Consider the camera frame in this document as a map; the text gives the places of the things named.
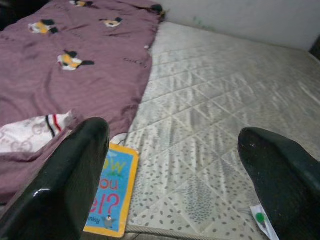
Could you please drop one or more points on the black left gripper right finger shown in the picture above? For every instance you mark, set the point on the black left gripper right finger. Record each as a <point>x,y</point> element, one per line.
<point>287,190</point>

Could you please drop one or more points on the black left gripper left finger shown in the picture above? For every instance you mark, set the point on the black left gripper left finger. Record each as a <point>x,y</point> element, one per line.
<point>55,190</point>

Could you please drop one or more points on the white wrapper with green dot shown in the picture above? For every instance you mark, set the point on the white wrapper with green dot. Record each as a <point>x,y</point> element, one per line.
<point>260,217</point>

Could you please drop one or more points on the blue yellow children's book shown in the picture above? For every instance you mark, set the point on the blue yellow children's book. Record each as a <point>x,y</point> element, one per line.
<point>117,190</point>

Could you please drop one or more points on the purple cartoon print blanket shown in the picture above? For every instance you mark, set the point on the purple cartoon print blanket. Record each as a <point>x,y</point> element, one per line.
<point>75,87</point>

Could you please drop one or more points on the grey quilted mattress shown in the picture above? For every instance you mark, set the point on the grey quilted mattress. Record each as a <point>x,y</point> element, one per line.
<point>212,112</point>

